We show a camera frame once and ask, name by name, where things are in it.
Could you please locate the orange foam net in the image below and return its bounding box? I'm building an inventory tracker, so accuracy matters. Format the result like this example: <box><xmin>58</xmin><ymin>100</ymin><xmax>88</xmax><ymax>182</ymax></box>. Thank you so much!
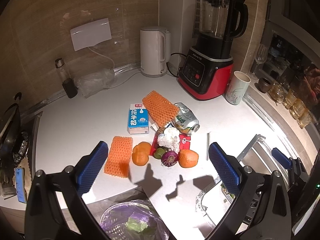
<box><xmin>142</xmin><ymin>90</ymin><xmax>179</xmax><ymax>127</ymax></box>
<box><xmin>104</xmin><ymin>136</ymin><xmax>133</xmax><ymax>178</ymax></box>

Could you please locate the orange mandarin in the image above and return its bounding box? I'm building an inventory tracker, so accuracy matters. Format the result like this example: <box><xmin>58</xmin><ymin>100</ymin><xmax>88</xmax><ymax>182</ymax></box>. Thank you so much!
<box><xmin>178</xmin><ymin>149</ymin><xmax>199</xmax><ymax>168</ymax></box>
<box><xmin>132</xmin><ymin>141</ymin><xmax>151</xmax><ymax>166</ymax></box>

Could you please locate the red snack wrapper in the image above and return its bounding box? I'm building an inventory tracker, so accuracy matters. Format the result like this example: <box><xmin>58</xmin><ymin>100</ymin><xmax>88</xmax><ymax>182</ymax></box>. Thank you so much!
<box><xmin>150</xmin><ymin>134</ymin><xmax>191</xmax><ymax>155</ymax></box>

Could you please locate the purple onion half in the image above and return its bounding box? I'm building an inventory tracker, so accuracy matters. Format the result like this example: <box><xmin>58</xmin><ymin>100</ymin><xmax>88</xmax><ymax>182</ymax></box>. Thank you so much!
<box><xmin>161</xmin><ymin>151</ymin><xmax>178</xmax><ymax>167</ymax></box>

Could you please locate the white tissue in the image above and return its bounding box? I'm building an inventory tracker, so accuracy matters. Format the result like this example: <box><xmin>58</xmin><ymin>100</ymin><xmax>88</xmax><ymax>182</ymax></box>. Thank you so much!
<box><xmin>157</xmin><ymin>126</ymin><xmax>180</xmax><ymax>153</ymax></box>

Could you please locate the green kiwi fruit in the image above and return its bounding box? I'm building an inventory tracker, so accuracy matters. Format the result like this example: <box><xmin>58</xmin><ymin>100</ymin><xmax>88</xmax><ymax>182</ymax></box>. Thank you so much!
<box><xmin>153</xmin><ymin>147</ymin><xmax>166</xmax><ymax>159</ymax></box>

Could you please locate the blue white milk carton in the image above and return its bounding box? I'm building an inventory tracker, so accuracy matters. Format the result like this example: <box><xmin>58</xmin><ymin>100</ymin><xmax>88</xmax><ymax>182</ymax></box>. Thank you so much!
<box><xmin>127</xmin><ymin>103</ymin><xmax>149</xmax><ymax>134</ymax></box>

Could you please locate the purple lined trash bin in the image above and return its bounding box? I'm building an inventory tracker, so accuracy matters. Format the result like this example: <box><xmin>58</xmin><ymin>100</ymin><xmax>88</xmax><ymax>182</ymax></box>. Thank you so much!
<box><xmin>100</xmin><ymin>199</ymin><xmax>170</xmax><ymax>239</ymax></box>

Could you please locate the amber glass cups row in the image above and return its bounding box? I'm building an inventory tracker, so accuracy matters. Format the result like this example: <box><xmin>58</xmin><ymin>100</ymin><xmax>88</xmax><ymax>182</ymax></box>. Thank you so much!
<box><xmin>267</xmin><ymin>83</ymin><xmax>317</xmax><ymax>129</ymax></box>

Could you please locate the dark ceramic teacup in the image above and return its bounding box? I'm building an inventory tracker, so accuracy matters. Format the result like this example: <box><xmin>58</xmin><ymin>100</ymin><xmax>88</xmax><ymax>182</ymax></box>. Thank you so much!
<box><xmin>258</xmin><ymin>77</ymin><xmax>273</xmax><ymax>93</ymax></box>

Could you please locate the white floral ceramic cup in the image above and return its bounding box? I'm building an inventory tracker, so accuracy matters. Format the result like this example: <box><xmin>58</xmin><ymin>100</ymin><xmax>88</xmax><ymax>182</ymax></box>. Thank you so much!
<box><xmin>225</xmin><ymin>71</ymin><xmax>251</xmax><ymax>105</ymax></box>

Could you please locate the black wok on stove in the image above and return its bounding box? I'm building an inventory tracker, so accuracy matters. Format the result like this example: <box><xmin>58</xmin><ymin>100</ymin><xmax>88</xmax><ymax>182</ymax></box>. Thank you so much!
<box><xmin>1</xmin><ymin>92</ymin><xmax>22</xmax><ymax>160</ymax></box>

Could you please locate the clear crumpled plastic bag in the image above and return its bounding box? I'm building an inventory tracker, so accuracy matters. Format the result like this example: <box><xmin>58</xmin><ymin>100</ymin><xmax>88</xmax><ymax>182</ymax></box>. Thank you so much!
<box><xmin>74</xmin><ymin>68</ymin><xmax>115</xmax><ymax>98</ymax></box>

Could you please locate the glass soy sauce bottle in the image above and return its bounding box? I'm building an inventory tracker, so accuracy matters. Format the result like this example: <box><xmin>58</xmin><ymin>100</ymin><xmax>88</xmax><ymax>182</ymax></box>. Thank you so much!
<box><xmin>55</xmin><ymin>58</ymin><xmax>78</xmax><ymax>99</ymax></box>

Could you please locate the red black blender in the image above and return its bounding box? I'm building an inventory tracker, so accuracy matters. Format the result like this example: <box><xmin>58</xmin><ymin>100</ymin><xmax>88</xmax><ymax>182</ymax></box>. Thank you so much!
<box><xmin>177</xmin><ymin>0</ymin><xmax>248</xmax><ymax>101</ymax></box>

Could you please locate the wine glass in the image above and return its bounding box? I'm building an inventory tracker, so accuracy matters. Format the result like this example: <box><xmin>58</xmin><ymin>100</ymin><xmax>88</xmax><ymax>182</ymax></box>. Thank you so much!
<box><xmin>251</xmin><ymin>43</ymin><xmax>268</xmax><ymax>80</ymax></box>

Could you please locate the white electric kettle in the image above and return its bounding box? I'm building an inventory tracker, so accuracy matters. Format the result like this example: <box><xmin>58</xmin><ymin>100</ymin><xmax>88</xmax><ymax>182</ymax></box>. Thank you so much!
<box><xmin>140</xmin><ymin>26</ymin><xmax>171</xmax><ymax>77</ymax></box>

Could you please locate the white kettle power cord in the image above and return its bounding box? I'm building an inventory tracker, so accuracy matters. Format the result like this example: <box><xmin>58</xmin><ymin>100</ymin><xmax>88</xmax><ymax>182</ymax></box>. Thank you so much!
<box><xmin>87</xmin><ymin>45</ymin><xmax>142</xmax><ymax>88</ymax></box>

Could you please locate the black blender power cord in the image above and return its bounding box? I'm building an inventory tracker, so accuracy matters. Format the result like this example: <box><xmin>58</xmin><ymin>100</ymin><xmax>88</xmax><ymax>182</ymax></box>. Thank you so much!
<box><xmin>166</xmin><ymin>52</ymin><xmax>188</xmax><ymax>78</ymax></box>

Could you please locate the white wall socket cover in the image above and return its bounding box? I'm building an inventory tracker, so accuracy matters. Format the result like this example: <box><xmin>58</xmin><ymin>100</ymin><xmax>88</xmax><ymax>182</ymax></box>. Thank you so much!
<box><xmin>70</xmin><ymin>18</ymin><xmax>112</xmax><ymax>51</ymax></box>

